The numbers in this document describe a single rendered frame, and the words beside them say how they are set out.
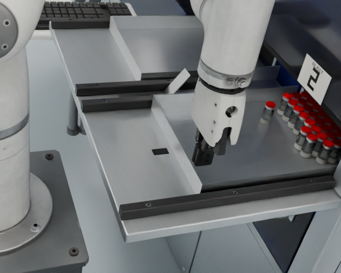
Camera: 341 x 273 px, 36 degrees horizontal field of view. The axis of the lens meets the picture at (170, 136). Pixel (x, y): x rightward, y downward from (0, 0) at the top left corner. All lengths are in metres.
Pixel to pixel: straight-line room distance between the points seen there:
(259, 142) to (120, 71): 0.35
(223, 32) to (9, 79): 0.29
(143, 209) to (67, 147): 1.52
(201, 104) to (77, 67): 0.41
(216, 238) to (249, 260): 0.18
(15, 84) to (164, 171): 0.34
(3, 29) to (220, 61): 0.33
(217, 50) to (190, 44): 0.57
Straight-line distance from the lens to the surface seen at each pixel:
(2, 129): 0.70
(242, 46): 0.75
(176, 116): 1.06
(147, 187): 0.89
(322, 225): 1.06
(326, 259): 1.10
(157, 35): 1.34
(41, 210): 0.86
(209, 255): 1.55
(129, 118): 1.04
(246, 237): 1.33
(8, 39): 0.57
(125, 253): 1.93
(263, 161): 1.01
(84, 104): 1.03
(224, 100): 0.79
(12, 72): 0.70
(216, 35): 0.75
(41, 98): 2.61
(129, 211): 0.82
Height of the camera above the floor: 1.49
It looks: 37 degrees down
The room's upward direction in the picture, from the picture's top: 11 degrees clockwise
